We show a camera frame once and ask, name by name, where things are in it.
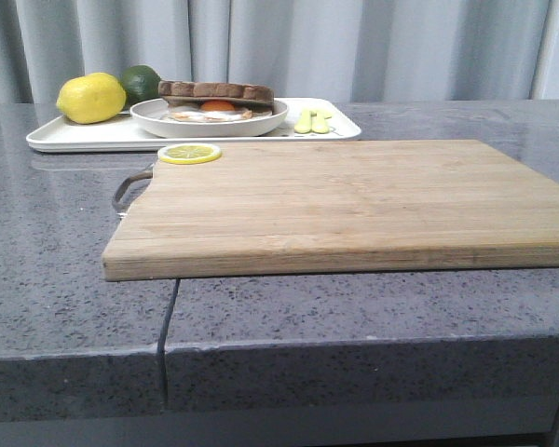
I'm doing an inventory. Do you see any white round plate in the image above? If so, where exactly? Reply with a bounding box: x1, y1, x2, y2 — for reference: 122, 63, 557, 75
130, 99, 289, 139

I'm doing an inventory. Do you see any white bread slice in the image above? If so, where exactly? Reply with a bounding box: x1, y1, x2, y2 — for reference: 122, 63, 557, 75
158, 80, 275, 105

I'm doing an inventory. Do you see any white bear tray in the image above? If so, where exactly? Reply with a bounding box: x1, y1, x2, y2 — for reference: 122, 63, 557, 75
27, 98, 361, 154

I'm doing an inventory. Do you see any bottom bread slice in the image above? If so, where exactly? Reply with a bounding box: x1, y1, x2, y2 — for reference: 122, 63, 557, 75
163, 100, 273, 120

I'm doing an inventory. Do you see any wooden cutting board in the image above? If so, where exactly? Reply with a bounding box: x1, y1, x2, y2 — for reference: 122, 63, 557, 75
102, 140, 559, 281

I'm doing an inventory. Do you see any lemon slice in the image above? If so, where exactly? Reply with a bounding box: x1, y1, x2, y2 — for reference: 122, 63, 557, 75
157, 143, 222, 165

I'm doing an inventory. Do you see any fried egg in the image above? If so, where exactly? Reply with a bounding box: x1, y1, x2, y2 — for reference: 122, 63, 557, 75
167, 100, 253, 123

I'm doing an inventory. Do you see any grey curtain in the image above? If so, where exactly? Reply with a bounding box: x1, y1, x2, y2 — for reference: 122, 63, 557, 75
0, 1, 559, 103

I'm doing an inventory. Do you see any green lime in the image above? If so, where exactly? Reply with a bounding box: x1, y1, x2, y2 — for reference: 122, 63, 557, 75
119, 65, 161, 108

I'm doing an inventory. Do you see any yellow lemon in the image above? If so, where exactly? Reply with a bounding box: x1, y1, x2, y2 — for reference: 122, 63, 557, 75
56, 73, 127, 125

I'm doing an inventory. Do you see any metal board handle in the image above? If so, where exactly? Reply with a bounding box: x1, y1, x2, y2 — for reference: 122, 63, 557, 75
111, 163, 155, 219

